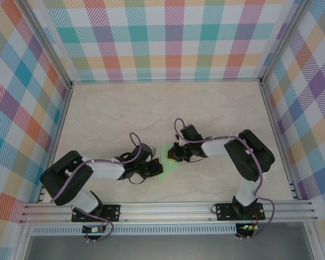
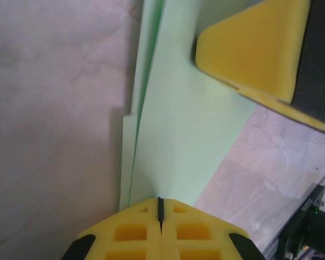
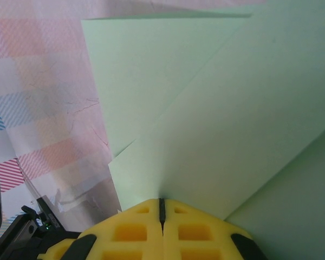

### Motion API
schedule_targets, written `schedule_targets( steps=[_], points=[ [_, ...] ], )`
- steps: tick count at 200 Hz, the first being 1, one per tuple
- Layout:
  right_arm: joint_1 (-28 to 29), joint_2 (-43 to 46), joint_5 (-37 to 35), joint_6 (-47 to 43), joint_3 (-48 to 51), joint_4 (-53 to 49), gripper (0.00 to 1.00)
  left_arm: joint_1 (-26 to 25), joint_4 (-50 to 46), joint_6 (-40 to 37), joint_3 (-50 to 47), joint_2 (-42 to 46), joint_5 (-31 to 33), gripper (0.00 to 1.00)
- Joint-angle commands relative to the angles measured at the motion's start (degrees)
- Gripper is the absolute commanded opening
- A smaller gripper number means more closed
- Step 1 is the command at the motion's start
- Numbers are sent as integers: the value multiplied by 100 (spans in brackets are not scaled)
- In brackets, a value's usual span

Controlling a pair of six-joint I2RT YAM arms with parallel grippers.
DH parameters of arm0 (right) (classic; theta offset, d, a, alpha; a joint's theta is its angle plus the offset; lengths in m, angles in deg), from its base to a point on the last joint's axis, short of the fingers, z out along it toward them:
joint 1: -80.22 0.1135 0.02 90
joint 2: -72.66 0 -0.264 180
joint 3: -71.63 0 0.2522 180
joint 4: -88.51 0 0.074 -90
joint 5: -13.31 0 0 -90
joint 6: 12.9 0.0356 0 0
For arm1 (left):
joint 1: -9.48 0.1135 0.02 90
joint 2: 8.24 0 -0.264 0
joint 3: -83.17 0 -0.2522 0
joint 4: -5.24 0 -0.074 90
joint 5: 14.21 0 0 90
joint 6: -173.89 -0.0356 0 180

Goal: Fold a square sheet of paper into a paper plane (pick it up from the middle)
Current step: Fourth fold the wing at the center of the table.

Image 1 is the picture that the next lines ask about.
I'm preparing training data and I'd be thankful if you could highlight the light green paper sheet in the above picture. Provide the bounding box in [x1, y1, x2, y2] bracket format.
[157, 142, 190, 182]

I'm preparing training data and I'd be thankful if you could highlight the grey metal shelf panel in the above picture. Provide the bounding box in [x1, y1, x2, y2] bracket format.
[24, 235, 315, 260]

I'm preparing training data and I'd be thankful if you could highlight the circuit board with white label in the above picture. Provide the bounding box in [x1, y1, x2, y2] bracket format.
[82, 225, 107, 234]

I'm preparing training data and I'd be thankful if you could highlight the thin black left gripper cable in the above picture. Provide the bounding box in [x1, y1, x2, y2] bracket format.
[128, 173, 148, 186]

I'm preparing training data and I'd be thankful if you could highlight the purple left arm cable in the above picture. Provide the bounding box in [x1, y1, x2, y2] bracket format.
[50, 132, 144, 242]

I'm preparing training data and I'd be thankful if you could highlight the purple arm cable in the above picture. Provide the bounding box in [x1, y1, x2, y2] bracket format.
[50, 132, 144, 242]
[174, 118, 276, 241]

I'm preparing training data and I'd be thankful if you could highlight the long aluminium base rail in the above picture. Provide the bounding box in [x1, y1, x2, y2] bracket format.
[20, 201, 319, 224]

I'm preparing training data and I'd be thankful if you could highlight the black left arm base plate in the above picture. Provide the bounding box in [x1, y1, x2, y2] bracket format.
[71, 204, 122, 223]

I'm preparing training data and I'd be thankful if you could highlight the perforated grey cable tray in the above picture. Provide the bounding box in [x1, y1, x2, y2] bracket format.
[32, 224, 238, 236]

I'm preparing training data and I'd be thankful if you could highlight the thin aluminium wall floor rail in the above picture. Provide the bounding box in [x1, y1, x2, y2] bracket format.
[70, 78, 262, 83]

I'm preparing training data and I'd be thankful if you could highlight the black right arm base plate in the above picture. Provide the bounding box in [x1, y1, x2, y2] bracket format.
[215, 202, 265, 222]

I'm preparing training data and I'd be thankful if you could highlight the aluminium side floor rail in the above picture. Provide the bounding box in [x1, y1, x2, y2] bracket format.
[37, 82, 74, 204]
[259, 81, 298, 201]

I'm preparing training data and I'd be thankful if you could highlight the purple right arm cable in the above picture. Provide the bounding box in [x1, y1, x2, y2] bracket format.
[174, 118, 276, 241]

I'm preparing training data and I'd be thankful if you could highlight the aluminium corner post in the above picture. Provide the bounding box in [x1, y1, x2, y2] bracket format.
[21, 0, 74, 90]
[258, 0, 308, 87]

